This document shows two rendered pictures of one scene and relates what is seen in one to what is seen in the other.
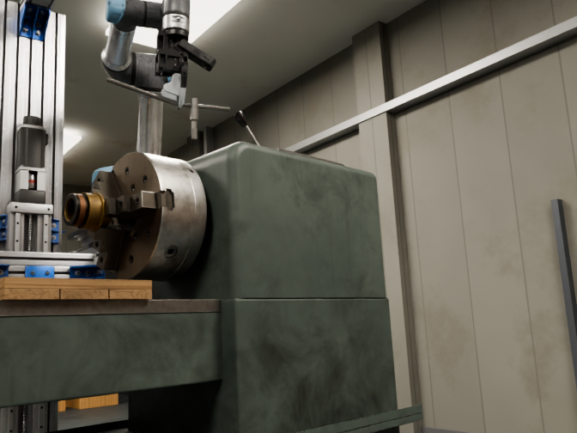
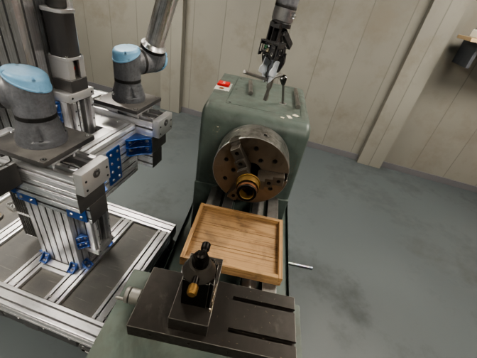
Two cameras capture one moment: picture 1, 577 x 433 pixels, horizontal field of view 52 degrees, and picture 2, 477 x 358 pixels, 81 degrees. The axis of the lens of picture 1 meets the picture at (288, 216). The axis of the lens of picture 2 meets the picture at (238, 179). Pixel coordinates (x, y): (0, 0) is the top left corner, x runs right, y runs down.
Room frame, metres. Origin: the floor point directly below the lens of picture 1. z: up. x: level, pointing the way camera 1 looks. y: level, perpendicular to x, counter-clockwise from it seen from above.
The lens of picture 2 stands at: (0.75, 1.08, 1.70)
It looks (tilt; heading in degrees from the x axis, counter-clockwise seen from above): 35 degrees down; 317
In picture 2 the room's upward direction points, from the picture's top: 11 degrees clockwise
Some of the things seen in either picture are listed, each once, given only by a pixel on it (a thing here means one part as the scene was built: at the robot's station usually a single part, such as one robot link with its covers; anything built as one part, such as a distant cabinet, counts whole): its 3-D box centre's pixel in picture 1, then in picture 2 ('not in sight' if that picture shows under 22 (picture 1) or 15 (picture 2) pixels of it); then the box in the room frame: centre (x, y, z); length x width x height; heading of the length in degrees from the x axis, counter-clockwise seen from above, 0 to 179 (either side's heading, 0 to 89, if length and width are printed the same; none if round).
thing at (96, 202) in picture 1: (88, 211); (248, 186); (1.35, 0.46, 1.08); 0.09 x 0.09 x 0.09; 45
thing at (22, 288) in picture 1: (45, 295); (236, 239); (1.28, 0.53, 0.89); 0.36 x 0.30 x 0.04; 45
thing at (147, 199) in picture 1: (136, 204); (272, 178); (1.34, 0.35, 1.09); 0.12 x 0.11 x 0.05; 45
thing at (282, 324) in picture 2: not in sight; (216, 315); (1.05, 0.78, 0.95); 0.43 x 0.18 x 0.04; 45
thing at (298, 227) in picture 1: (258, 237); (253, 130); (1.76, 0.09, 1.06); 0.59 x 0.48 x 0.39; 135
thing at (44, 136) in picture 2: not in sight; (39, 125); (1.79, 1.04, 1.21); 0.15 x 0.15 x 0.10
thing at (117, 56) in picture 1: (118, 43); not in sight; (1.77, 0.51, 1.72); 0.49 x 0.11 x 0.12; 21
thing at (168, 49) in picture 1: (173, 55); (275, 40); (1.53, 0.30, 1.55); 0.09 x 0.08 x 0.12; 111
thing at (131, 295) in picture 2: not in sight; (129, 295); (1.22, 0.96, 0.95); 0.07 x 0.04 x 0.04; 45
